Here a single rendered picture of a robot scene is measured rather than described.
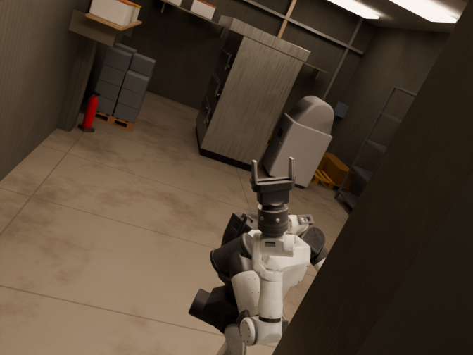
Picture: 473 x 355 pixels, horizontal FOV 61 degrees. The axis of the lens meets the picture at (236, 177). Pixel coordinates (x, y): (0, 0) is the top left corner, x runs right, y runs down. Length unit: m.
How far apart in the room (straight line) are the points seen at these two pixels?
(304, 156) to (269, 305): 5.87
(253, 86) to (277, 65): 0.49
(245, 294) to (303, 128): 5.64
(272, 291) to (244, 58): 5.39
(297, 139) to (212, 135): 1.43
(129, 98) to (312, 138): 3.06
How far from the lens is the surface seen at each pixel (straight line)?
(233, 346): 1.72
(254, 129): 6.60
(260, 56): 6.38
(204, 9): 9.10
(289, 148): 6.83
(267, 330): 1.21
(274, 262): 1.43
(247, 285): 1.30
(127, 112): 6.54
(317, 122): 6.89
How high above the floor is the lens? 2.01
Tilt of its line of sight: 19 degrees down
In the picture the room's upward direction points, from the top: 23 degrees clockwise
